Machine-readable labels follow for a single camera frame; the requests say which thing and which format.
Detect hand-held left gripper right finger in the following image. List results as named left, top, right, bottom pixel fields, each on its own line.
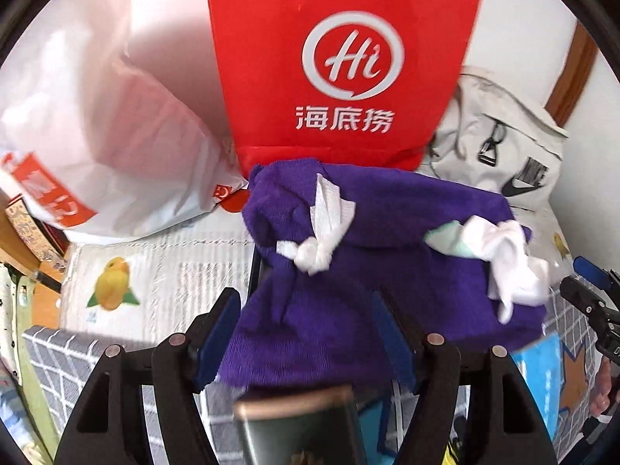
left=370, top=291, right=563, bottom=465

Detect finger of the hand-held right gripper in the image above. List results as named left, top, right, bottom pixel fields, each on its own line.
left=559, top=276, right=616, bottom=332
left=573, top=256, right=620, bottom=294

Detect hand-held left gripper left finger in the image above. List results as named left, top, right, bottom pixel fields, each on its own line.
left=54, top=287, right=243, bottom=465

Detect purple towel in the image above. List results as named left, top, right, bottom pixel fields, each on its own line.
left=215, top=157, right=548, bottom=391

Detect blue tissue pack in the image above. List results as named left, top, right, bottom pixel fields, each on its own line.
left=511, top=334, right=565, bottom=446

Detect person's right hand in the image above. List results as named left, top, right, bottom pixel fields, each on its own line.
left=588, top=365, right=620, bottom=420

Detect white knotted sock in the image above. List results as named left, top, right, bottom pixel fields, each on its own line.
left=458, top=215, right=550, bottom=325
left=276, top=173, right=357, bottom=274

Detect bird print bed sheet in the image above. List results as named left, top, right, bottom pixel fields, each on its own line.
left=60, top=203, right=589, bottom=350

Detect mint green cloth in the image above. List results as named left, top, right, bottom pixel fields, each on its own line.
left=424, top=220, right=478, bottom=257

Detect grey grid pattern blanket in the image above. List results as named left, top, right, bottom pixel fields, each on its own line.
left=22, top=324, right=596, bottom=465

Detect beige backpack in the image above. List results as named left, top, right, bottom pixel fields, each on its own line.
left=417, top=65, right=570, bottom=211

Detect light green dotted cloth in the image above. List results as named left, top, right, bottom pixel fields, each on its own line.
left=0, top=266, right=59, bottom=461

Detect wooden cabinet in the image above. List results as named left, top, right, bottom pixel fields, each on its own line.
left=0, top=194, right=66, bottom=296

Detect patterned brown box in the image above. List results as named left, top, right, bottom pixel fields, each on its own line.
left=5, top=198, right=67, bottom=272

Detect white plastic bag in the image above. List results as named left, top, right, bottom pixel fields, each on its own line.
left=0, top=0, right=250, bottom=243

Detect red paper bag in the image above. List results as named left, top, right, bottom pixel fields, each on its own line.
left=203, top=0, right=485, bottom=172

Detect brown wooden door frame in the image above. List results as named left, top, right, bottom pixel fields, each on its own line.
left=547, top=19, right=599, bottom=127

